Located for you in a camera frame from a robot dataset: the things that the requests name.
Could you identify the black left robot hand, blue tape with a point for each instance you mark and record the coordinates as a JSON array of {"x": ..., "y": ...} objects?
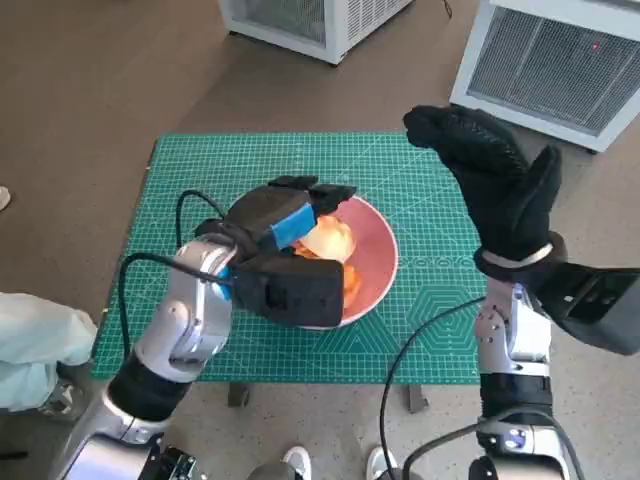
[{"x": 260, "y": 215}]

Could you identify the right robot hand, black glove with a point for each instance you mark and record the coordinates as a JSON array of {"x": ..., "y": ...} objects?
[{"x": 510, "y": 195}]

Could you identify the round toy bread bun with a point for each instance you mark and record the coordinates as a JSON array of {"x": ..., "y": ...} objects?
[{"x": 335, "y": 240}]

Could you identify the long striped toy bread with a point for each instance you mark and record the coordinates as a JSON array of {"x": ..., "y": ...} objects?
[{"x": 352, "y": 285}]

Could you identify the pink bowl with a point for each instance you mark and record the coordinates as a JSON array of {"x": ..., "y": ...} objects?
[{"x": 375, "y": 260}]

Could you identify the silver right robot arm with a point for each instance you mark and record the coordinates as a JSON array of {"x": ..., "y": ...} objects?
[{"x": 520, "y": 340}]

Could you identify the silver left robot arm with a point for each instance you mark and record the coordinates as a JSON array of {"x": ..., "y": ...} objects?
[{"x": 195, "y": 320}]

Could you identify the green cutting mat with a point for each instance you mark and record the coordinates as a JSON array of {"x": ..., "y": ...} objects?
[{"x": 200, "y": 165}]

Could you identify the white mesh cabinet, red light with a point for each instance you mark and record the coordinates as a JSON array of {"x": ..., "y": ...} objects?
[{"x": 545, "y": 65}]

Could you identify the black table leg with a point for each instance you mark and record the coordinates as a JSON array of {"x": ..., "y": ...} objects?
[
  {"x": 238, "y": 395},
  {"x": 415, "y": 397}
]

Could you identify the person's white shoe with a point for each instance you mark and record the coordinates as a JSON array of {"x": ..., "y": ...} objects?
[{"x": 4, "y": 197}]

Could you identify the black electronic box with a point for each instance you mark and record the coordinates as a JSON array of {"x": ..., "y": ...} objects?
[{"x": 177, "y": 462}]

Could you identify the person's grey shoe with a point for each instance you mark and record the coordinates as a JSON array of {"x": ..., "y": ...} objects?
[{"x": 65, "y": 395}]

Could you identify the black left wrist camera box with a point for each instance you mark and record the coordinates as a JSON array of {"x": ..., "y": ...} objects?
[{"x": 300, "y": 295}]

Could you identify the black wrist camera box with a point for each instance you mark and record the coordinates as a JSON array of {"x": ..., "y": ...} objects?
[
  {"x": 600, "y": 310},
  {"x": 300, "y": 295}
]

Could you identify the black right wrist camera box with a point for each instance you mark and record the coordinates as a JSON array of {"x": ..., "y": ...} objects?
[{"x": 600, "y": 310}]

